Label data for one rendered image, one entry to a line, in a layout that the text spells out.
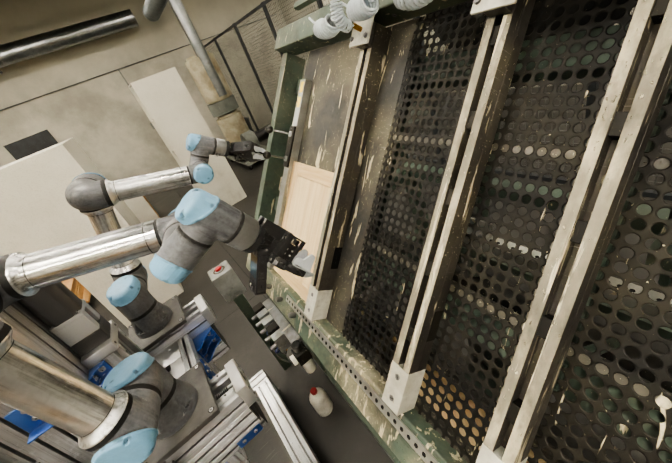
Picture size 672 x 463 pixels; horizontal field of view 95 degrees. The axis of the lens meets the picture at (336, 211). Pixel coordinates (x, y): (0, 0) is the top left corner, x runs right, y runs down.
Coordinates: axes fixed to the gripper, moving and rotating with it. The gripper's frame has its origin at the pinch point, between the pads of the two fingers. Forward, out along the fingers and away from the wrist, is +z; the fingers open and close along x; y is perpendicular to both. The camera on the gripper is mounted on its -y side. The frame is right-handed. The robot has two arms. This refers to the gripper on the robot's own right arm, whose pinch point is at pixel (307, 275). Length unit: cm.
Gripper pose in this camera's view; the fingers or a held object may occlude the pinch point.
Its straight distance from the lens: 81.8
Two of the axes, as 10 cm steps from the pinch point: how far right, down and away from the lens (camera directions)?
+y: 5.2, -8.4, 1.1
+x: -5.7, -2.5, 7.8
